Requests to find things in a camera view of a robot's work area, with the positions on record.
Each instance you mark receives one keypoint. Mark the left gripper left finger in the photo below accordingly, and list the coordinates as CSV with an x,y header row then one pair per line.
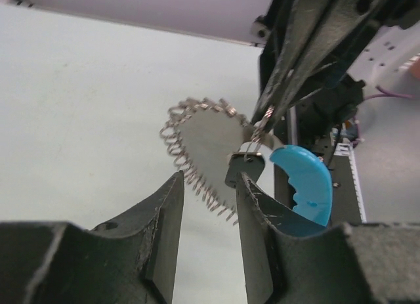
x,y
131,258

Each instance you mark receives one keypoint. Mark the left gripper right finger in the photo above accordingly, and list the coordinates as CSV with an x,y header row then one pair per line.
x,y
289,259

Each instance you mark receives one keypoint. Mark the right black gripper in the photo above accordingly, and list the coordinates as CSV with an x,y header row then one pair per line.
x,y
309,47

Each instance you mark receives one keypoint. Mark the blue key cover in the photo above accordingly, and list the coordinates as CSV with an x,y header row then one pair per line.
x,y
313,196

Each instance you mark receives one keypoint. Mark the dark grey key head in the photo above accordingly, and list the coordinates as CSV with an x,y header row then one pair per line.
x,y
251,163

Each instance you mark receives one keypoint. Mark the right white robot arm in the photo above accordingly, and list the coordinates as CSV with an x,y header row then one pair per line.
x,y
387,54

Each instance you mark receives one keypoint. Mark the white slotted cable duct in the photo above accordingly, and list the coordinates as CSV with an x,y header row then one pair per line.
x,y
348,151

